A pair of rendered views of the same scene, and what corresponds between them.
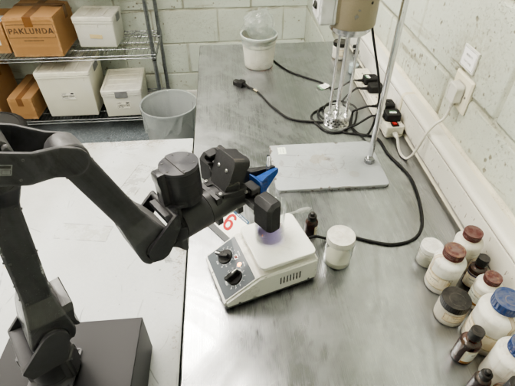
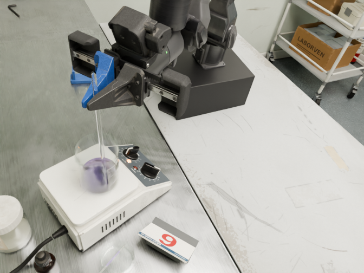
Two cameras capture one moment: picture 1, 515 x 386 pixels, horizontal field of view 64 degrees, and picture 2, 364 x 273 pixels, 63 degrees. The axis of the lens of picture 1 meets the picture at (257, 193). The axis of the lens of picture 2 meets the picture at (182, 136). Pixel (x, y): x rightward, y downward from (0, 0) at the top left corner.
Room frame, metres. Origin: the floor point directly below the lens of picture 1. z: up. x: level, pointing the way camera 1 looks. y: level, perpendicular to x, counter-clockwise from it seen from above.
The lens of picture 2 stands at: (0.86, -0.05, 1.40)
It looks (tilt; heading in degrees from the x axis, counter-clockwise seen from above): 46 degrees down; 151
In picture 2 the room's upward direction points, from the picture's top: 11 degrees clockwise
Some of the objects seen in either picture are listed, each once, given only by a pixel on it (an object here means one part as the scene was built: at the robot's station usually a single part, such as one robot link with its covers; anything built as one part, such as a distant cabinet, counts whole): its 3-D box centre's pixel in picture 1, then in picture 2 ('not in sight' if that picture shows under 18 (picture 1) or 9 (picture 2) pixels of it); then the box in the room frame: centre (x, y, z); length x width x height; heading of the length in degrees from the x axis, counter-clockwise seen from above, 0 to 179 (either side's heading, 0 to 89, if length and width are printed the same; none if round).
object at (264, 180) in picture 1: (269, 182); (91, 85); (0.53, -0.02, 1.16); 0.07 x 0.04 x 0.06; 131
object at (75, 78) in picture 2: not in sight; (89, 74); (0.17, 0.02, 0.92); 0.10 x 0.03 x 0.04; 83
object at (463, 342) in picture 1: (469, 344); not in sight; (0.35, -0.36, 0.94); 0.04 x 0.04 x 0.09
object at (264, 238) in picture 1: (270, 222); (97, 167); (0.56, -0.03, 1.03); 0.07 x 0.06 x 0.08; 128
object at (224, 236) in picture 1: (227, 223); (169, 238); (0.66, 0.07, 0.92); 0.09 x 0.06 x 0.04; 41
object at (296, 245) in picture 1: (277, 240); (90, 180); (0.55, -0.04, 0.98); 0.12 x 0.12 x 0.01; 23
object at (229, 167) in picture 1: (224, 170); (140, 35); (0.50, 0.05, 1.21); 0.07 x 0.06 x 0.07; 39
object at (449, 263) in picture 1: (447, 267); not in sight; (0.51, -0.38, 0.95); 0.06 x 0.06 x 0.11
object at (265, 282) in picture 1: (264, 257); (104, 187); (0.54, -0.02, 0.94); 0.22 x 0.13 x 0.08; 113
